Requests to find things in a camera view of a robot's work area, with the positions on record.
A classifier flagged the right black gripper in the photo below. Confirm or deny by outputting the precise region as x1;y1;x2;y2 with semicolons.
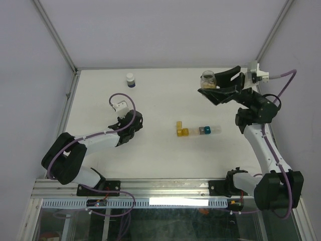
198;66;262;108

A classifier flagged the clear orange pill bottle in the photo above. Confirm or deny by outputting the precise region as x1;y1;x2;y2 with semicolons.
200;70;216;89

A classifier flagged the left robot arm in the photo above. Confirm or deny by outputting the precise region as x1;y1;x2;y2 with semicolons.
41;110;143;195

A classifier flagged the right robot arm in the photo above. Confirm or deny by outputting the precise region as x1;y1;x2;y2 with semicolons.
198;63;304;213

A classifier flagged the white cap pill bottle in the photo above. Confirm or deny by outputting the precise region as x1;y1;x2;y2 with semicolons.
126;73;136;88

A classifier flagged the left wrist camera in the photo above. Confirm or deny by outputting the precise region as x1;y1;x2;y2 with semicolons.
112;100;129;114

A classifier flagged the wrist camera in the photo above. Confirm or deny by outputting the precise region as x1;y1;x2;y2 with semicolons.
112;100;129;114
243;60;269;89

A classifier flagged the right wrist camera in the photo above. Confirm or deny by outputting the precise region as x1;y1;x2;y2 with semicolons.
243;60;269;89

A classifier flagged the left black mount plate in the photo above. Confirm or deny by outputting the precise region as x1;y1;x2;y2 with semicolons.
76;180;121;198

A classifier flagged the black mount plate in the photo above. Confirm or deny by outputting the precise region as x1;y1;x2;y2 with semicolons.
76;180;121;198
208;179;257;198

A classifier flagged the white slotted cable duct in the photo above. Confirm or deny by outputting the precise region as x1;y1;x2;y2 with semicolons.
42;197;228;209

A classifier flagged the right black mount plate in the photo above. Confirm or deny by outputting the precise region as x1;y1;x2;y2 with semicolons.
208;179;257;198

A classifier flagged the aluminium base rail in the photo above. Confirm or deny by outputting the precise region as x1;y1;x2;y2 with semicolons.
30;177;301;200

